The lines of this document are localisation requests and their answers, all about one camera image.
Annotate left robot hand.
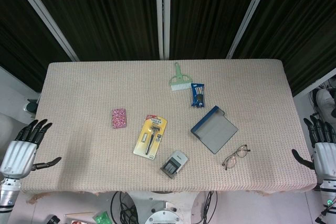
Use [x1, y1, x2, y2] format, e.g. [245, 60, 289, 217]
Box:
[0, 119, 62, 179]

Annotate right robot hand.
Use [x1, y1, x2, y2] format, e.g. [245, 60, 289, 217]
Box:
[291, 115, 336, 183]

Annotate thin frame eyeglasses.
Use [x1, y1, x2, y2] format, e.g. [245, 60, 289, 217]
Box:
[222, 144, 251, 170]

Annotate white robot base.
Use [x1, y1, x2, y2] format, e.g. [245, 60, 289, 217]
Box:
[128, 191, 208, 224]

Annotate blue glasses case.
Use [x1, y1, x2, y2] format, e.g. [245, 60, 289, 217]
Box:
[190, 105, 239, 155]

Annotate white shoe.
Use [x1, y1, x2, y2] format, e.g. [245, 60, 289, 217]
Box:
[316, 88, 336, 120]

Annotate wooden stick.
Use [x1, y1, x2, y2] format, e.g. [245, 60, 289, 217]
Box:
[64, 211, 94, 217]

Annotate green packet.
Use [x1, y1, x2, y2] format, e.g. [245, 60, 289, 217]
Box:
[92, 212, 111, 224]

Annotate pink patterned card box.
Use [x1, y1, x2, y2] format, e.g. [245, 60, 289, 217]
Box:
[110, 108, 129, 130]

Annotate razor in yellow blister pack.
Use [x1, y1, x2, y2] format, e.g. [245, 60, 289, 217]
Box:
[133, 114, 168, 161]

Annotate blue snack packet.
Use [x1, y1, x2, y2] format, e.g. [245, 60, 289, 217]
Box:
[190, 82, 205, 109]

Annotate white date stamp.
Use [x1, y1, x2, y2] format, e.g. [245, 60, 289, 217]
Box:
[160, 150, 189, 180]

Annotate beige woven tablecloth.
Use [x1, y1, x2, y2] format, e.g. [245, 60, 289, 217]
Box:
[19, 59, 318, 195]

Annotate green cleaning brush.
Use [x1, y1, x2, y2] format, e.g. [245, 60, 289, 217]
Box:
[167, 62, 193, 92]

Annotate black curtain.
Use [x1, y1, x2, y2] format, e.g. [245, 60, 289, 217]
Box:
[0, 0, 336, 96]

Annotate black cable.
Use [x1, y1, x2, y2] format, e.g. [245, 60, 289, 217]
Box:
[110, 191, 139, 224]

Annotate white frame post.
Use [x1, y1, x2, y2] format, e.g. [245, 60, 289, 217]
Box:
[225, 0, 276, 59]
[154, 0, 172, 61]
[7, 0, 80, 62]

